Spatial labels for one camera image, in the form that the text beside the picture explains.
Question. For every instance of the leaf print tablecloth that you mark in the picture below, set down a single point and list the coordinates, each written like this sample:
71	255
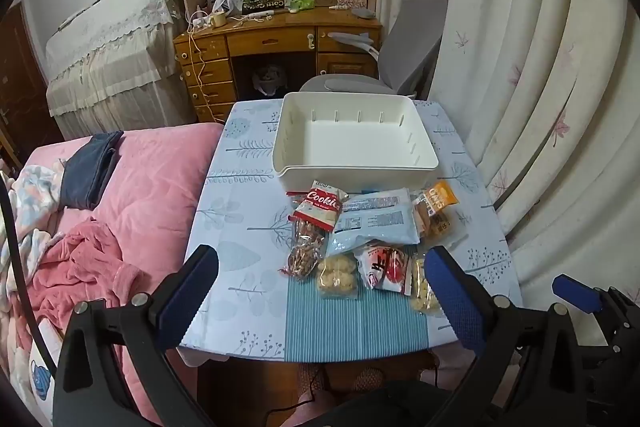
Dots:
250	232

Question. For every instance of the clear bread packet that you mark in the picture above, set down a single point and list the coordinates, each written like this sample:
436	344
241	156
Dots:
430	219

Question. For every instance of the red and white snack packet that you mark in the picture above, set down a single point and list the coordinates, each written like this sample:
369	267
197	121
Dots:
385	267

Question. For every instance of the navy folded cloth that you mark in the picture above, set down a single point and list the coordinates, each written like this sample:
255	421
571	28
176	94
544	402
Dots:
90	172

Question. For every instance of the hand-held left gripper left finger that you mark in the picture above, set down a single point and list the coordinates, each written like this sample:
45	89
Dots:
190	297

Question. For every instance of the white plastic bag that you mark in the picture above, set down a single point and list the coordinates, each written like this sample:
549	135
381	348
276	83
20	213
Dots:
222	3

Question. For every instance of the pink blanket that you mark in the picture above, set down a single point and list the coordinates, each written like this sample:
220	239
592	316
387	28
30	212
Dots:
150	187

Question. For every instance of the red cookie packet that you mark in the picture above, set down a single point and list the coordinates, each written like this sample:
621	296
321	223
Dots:
322	207

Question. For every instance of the clear round biscuit packet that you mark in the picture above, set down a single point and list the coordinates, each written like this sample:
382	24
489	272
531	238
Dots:
337	277

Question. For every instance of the yellow mug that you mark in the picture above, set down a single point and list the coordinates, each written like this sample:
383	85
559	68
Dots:
217	19

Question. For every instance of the orange oat bar packet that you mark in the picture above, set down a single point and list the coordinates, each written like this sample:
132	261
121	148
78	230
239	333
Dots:
440	197

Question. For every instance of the trash bin with bag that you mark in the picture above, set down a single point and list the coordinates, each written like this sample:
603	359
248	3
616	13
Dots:
270	79

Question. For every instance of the wooden desk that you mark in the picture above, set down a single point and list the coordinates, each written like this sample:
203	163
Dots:
270	39

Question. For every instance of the grey office chair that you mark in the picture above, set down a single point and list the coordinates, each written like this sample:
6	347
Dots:
410	37

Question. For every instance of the clear bag yellow biscuits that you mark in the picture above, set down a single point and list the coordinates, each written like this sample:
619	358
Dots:
422	292

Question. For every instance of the grey pouch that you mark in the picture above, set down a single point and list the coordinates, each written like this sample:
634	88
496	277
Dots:
364	13

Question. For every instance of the white printed cloth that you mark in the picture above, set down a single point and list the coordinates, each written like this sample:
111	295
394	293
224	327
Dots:
42	372

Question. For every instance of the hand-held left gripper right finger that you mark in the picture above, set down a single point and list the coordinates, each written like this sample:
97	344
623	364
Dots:
455	302

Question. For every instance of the white hair wand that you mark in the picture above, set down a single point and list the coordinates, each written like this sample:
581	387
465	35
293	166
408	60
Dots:
257	15

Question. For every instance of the pastel floral blanket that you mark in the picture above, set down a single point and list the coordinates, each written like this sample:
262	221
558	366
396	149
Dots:
35	192

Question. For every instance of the white plastic bin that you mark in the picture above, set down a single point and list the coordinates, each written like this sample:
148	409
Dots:
350	142

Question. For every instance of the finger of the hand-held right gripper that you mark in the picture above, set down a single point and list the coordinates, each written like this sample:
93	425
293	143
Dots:
577	293

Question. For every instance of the cream floral curtain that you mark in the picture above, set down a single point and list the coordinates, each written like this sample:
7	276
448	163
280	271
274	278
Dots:
525	57

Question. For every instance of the dark printed box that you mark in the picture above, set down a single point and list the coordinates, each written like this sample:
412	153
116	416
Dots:
263	3

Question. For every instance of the brown nut snack packet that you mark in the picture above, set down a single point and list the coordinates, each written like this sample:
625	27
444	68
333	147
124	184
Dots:
302	257

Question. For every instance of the pink fleece robe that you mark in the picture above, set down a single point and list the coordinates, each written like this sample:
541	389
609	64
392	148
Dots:
85	267

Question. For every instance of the green packet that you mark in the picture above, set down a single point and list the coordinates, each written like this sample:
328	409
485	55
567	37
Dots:
301	2

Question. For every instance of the white power strip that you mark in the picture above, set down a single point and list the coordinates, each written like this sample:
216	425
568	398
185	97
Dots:
200	23

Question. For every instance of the pink slipper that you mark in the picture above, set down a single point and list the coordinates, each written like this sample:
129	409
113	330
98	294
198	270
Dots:
314	378
370	379

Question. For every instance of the light blue snack packet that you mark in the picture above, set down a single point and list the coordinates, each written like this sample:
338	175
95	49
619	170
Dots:
375	222

